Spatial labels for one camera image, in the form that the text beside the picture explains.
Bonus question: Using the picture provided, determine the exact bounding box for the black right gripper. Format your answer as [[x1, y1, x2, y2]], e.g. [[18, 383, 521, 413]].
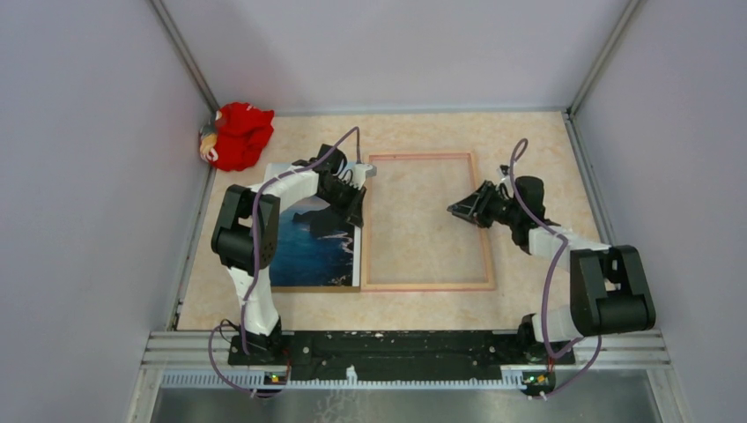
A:
[[447, 181, 521, 229]]

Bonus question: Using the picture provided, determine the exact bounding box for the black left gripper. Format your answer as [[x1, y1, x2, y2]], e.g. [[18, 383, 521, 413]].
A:
[[318, 180, 367, 228]]

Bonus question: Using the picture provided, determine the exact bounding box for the pink wooden picture frame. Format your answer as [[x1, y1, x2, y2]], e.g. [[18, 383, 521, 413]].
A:
[[360, 151, 496, 292]]

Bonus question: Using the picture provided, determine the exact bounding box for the seascape photo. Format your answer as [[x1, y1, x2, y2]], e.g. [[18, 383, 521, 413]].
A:
[[270, 197, 361, 293]]

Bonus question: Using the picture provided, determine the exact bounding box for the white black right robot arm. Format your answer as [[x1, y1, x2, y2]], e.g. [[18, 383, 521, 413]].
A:
[[447, 176, 656, 363]]

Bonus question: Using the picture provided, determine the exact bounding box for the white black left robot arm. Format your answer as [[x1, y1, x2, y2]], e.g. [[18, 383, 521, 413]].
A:
[[211, 145, 376, 365]]

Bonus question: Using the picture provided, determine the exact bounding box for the red crumpled cloth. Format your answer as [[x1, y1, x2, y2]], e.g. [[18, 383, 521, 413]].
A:
[[198, 102, 275, 172]]

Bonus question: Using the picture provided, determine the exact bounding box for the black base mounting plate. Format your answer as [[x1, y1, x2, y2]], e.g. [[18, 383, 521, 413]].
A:
[[227, 330, 548, 382]]

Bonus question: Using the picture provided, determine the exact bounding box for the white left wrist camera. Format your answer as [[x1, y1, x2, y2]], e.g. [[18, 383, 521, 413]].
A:
[[351, 163, 377, 186]]

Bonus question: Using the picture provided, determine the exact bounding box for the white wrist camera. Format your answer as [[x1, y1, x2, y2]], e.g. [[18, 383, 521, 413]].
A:
[[498, 165, 510, 183], [351, 163, 377, 186]]

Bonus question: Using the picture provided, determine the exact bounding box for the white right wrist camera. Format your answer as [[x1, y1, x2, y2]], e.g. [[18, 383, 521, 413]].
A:
[[498, 165, 510, 183]]

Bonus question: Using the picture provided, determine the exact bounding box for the aluminium front rail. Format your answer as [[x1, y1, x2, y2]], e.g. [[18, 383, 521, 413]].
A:
[[129, 330, 692, 422]]

